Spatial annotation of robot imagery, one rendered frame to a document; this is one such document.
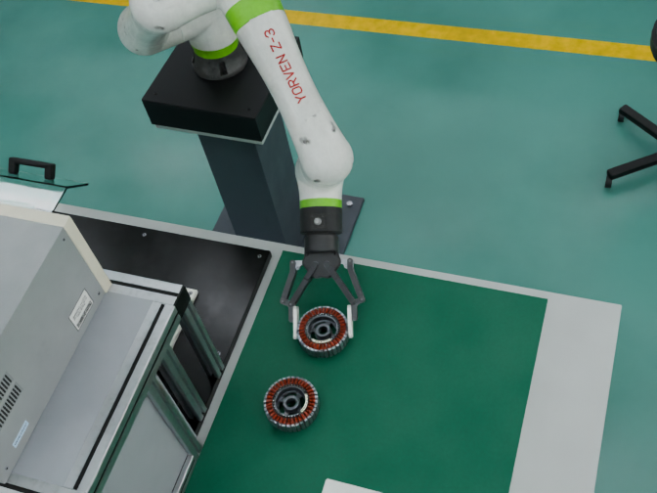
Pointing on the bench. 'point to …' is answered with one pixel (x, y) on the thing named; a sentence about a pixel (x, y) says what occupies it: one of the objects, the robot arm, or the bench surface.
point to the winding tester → (39, 315)
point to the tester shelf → (101, 388)
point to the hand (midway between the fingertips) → (323, 330)
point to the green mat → (381, 390)
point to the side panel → (155, 449)
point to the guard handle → (31, 165)
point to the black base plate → (142, 261)
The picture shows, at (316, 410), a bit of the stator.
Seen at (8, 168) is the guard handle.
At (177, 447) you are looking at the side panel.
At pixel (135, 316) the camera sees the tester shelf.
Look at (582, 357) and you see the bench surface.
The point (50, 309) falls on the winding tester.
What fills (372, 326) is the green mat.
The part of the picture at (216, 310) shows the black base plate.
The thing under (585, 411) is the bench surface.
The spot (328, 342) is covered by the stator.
